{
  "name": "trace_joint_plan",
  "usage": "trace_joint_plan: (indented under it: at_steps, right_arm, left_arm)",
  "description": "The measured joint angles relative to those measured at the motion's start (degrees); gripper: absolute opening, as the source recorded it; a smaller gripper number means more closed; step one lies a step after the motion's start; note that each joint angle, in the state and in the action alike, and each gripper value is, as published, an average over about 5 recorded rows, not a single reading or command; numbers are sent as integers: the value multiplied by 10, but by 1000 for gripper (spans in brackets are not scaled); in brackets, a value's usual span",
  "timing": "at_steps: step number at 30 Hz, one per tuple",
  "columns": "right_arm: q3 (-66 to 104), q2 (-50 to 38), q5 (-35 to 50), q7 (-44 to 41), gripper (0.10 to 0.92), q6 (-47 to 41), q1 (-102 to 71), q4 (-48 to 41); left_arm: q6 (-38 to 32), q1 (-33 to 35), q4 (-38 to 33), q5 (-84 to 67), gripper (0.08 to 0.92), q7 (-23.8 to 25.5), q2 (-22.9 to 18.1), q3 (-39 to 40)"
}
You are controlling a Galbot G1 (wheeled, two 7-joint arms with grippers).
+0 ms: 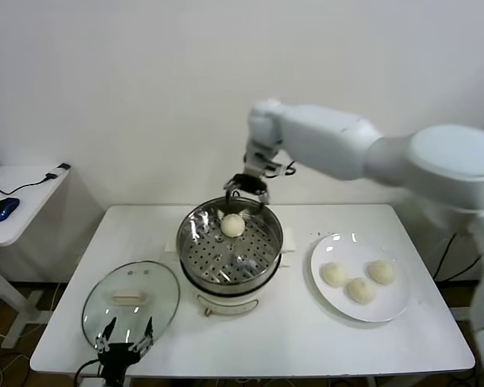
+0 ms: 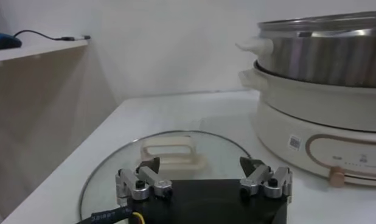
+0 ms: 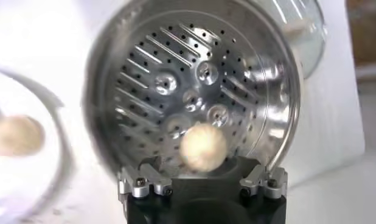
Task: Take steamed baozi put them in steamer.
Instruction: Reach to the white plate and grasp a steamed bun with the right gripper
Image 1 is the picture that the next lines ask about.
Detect white round plate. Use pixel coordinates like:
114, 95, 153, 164
309, 232, 411, 323

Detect white steamed baozi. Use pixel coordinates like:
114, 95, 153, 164
320, 261, 349, 288
220, 213, 244, 238
366, 260, 396, 285
344, 277, 377, 306

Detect white electric cooker pot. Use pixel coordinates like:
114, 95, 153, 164
179, 252, 292, 319

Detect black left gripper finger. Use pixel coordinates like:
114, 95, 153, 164
94, 317, 118, 353
130, 316, 154, 356

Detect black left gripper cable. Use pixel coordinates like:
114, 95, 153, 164
73, 358, 104, 387

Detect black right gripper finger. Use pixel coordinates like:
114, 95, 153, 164
223, 181, 237, 211
257, 188, 273, 213

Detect stainless steel steamer basket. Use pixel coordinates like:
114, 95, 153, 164
164, 196, 296, 285

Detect round glass pot lid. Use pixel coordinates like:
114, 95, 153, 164
80, 260, 182, 351

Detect blue computer mouse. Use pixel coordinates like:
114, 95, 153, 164
0, 198, 20, 223

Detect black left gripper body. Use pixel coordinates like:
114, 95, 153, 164
97, 342, 143, 385

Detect black cable with adapter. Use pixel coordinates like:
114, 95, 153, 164
0, 163, 71, 195

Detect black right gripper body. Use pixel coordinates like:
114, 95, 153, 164
227, 173, 269, 194

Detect white side table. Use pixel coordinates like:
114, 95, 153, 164
0, 164, 72, 350

